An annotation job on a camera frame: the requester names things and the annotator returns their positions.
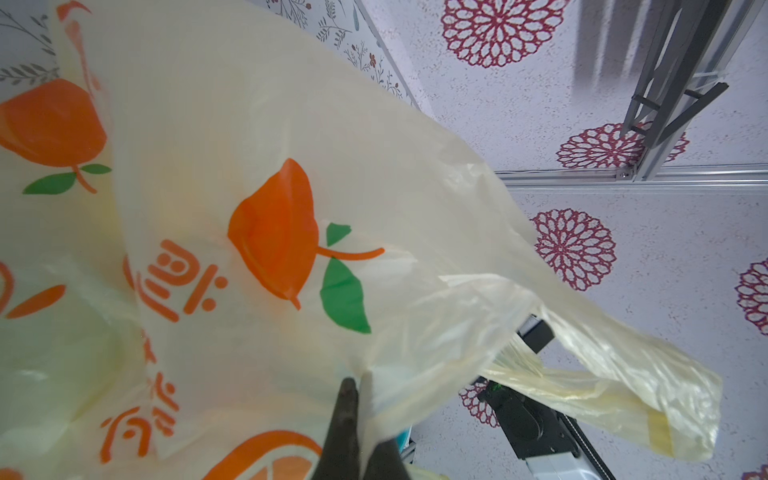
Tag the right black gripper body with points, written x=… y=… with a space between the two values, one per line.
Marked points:
x=552 y=444

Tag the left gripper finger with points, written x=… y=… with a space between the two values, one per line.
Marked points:
x=340 y=458

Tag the cream plastic bag orange print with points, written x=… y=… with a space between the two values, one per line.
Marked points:
x=210 y=220

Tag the grey slotted wall shelf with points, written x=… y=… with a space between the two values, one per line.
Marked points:
x=683 y=74

